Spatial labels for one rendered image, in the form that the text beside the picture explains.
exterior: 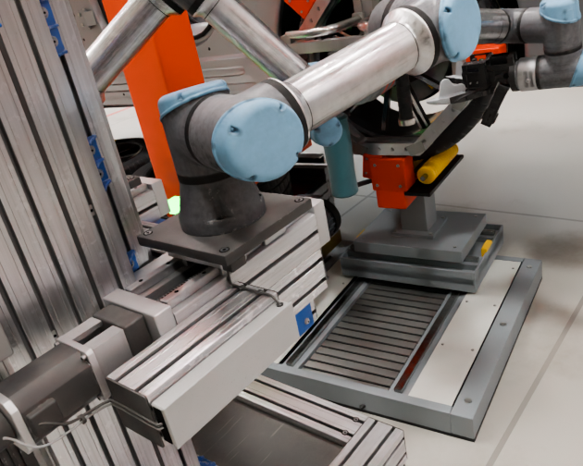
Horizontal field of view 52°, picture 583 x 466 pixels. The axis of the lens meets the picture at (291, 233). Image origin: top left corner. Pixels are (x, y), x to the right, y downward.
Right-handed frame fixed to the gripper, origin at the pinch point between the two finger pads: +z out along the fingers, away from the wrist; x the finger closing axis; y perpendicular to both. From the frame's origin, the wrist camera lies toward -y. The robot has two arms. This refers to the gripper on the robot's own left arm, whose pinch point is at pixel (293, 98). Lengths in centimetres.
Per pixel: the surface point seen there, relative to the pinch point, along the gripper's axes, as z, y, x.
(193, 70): 11.4, -12.4, -25.3
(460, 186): 90, 83, 93
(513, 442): -67, 83, 26
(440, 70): 8, 4, 50
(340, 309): 3, 76, 3
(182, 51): 9.6, -18.5, -27.1
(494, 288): -12, 75, 53
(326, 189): 72, 59, 21
